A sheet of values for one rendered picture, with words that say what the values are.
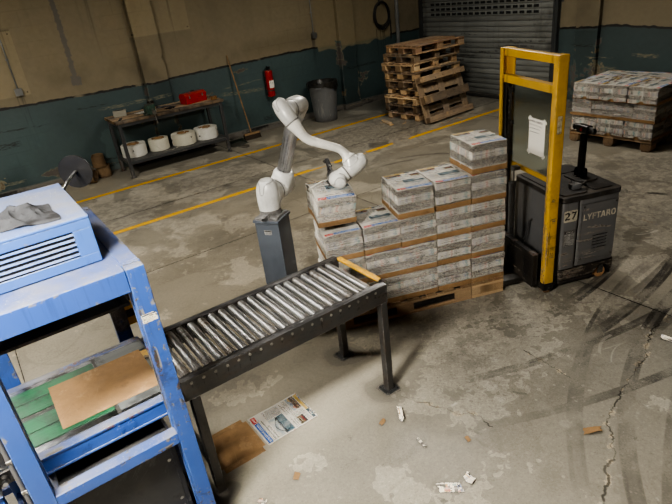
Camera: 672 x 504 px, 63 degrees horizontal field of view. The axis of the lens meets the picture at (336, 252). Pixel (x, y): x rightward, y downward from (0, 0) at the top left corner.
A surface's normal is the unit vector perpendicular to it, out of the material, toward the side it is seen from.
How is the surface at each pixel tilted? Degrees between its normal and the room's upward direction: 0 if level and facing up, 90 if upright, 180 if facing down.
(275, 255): 90
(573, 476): 0
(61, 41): 90
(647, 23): 90
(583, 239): 90
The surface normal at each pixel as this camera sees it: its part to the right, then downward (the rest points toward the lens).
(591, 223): 0.26, 0.40
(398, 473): -0.11, -0.89
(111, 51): 0.58, 0.30
